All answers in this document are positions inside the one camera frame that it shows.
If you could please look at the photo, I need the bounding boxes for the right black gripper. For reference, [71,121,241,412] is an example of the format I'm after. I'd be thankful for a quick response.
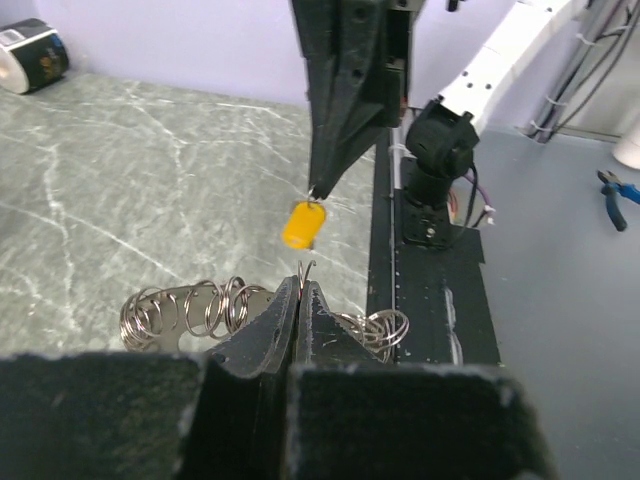
[291,0,425,193]

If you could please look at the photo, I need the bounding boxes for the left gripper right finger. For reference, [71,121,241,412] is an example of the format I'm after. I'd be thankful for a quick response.
[284,281,558,479]

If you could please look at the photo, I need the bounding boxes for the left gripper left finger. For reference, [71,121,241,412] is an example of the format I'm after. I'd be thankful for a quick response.
[1,277,300,479]

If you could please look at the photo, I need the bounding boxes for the brass key with yellow tag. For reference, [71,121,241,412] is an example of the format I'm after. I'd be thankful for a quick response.
[281,190,328,250]

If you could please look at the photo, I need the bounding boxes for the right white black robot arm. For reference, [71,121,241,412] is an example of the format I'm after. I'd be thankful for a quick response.
[282,1,589,249]

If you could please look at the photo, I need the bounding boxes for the black white roll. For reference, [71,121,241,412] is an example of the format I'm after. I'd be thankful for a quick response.
[1,18,70,95]

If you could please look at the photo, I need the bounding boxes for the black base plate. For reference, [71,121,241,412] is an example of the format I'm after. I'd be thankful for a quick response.
[366,129,501,366]

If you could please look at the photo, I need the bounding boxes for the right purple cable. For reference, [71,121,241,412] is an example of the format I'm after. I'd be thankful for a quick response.
[464,167,499,226]

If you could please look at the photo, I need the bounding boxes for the blue handled pliers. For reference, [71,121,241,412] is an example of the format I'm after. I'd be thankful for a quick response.
[597,170,640,232]

